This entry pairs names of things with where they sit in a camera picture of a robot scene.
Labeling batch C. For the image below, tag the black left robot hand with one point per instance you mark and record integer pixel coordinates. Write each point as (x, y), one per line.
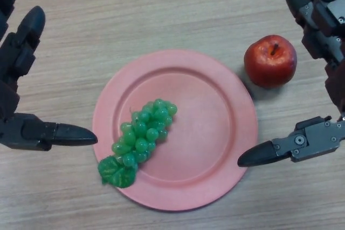
(19, 57)

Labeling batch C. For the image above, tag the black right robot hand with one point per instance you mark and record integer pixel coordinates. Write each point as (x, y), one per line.
(323, 17)

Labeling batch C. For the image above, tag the pink round plate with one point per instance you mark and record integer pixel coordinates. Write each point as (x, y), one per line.
(205, 133)

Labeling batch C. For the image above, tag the red apple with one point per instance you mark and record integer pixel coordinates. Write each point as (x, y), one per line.
(269, 63)

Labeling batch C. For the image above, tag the green plastic grape bunch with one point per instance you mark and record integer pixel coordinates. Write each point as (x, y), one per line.
(143, 133)

